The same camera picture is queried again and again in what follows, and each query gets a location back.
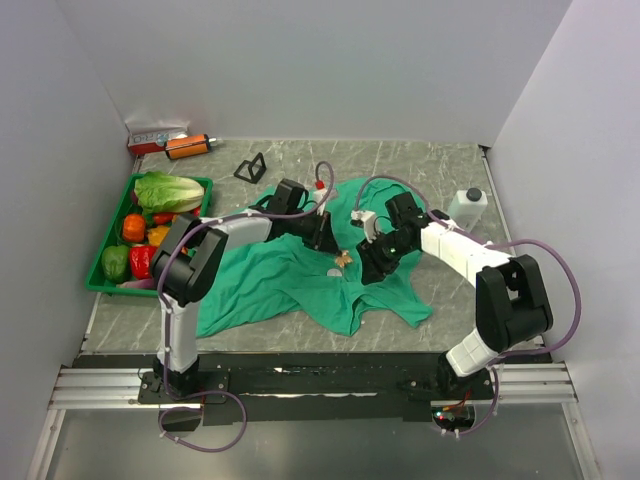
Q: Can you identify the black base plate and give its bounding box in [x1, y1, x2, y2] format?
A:
[137, 352, 551, 434]

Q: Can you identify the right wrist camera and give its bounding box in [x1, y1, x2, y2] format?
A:
[351, 210, 379, 243]

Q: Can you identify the red pepper toy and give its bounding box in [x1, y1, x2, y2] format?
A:
[129, 245, 157, 280]

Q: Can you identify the gold brooch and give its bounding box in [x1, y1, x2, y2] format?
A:
[335, 250, 353, 268]

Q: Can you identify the green plastic tray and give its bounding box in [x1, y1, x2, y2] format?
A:
[83, 172, 215, 300]

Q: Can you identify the purple eggplant toy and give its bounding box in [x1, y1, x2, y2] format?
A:
[117, 278, 156, 290]

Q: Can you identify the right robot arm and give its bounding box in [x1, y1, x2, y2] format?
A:
[351, 193, 553, 399]

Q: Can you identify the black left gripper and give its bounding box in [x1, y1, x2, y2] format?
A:
[287, 208, 342, 256]

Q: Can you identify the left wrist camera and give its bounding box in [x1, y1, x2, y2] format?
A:
[312, 180, 336, 216]

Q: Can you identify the orange pepper toy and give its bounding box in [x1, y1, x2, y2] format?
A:
[122, 213, 146, 243]

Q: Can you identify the red white box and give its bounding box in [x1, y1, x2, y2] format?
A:
[127, 128, 188, 156]

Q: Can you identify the yellow pepper toy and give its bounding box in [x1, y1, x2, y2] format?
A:
[146, 225, 170, 247]

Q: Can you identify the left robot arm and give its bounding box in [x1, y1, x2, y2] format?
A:
[151, 179, 341, 402]

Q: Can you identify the green garment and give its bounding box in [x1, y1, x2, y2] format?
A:
[197, 178, 434, 338]

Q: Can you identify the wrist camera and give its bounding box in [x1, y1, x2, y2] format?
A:
[312, 180, 336, 216]
[351, 210, 379, 243]

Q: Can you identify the orange cylindrical tool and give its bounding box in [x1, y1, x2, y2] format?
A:
[164, 134, 218, 161]

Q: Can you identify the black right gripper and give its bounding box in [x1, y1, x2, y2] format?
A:
[356, 231, 415, 286]

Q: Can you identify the white bottle grey cap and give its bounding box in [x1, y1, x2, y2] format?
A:
[446, 187, 488, 232]

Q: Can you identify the green lettuce toy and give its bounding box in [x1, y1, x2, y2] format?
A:
[133, 171, 205, 214]

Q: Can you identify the red chili toy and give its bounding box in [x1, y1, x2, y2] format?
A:
[152, 212, 176, 225]

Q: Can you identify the green pepper toy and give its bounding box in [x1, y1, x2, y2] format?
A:
[101, 245, 130, 284]

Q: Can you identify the black wire stand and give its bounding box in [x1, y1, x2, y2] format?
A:
[233, 152, 267, 185]

